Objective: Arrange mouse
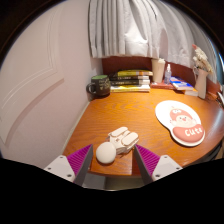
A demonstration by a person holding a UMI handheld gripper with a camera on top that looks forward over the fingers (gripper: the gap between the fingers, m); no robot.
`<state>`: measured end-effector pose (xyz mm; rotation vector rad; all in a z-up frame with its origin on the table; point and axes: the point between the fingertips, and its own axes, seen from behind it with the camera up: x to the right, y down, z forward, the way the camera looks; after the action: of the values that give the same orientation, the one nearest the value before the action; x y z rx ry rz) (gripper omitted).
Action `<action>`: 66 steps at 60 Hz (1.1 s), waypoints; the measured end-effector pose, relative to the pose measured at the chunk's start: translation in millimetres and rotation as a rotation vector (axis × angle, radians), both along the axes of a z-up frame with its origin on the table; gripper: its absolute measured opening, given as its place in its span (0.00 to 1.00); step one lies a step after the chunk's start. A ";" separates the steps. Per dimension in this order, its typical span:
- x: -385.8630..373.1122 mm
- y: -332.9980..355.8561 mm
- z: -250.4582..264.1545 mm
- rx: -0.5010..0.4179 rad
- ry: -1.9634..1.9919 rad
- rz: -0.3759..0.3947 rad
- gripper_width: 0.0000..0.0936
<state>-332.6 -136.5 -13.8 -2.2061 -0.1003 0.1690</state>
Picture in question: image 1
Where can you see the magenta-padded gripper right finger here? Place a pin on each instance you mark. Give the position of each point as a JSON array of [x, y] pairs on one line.
[[165, 165]]

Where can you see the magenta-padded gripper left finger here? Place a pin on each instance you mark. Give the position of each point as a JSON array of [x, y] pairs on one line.
[[60, 166]]

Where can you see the white computer mouse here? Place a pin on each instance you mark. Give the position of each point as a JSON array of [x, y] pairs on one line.
[[122, 140]]

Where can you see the white and pink cartoon mouse pad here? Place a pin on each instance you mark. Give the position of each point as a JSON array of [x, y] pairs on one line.
[[180, 115]]

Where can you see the orange covered book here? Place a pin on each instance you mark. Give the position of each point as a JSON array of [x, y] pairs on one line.
[[191, 92]]

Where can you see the dark red book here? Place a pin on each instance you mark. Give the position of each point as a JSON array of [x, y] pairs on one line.
[[161, 86]]

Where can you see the blue covered book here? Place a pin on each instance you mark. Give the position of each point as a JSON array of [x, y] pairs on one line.
[[181, 84]]

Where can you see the white and yellow book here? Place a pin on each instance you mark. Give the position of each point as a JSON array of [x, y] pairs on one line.
[[130, 88]]

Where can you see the white jug vase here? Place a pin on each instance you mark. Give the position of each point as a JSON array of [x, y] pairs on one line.
[[201, 85]]

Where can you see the clear spray bottle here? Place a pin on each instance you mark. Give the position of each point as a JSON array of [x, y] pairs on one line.
[[167, 76]]

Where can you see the dark green mug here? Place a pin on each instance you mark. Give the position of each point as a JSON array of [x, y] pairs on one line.
[[101, 86]]

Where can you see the black paperback book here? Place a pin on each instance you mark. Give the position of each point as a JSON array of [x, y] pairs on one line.
[[130, 78], [130, 82]]

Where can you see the cream lidded tumbler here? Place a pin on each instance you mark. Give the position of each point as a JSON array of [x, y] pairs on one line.
[[158, 70]]

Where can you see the yellow covered book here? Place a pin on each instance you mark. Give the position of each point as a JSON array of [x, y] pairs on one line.
[[133, 73]]

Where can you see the white flower bouquet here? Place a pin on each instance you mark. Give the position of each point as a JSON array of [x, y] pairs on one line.
[[201, 58]]

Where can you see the white curtain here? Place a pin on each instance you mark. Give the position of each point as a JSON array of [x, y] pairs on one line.
[[143, 26]]

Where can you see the white framed wall panel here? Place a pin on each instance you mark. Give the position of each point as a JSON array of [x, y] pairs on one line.
[[26, 73]]

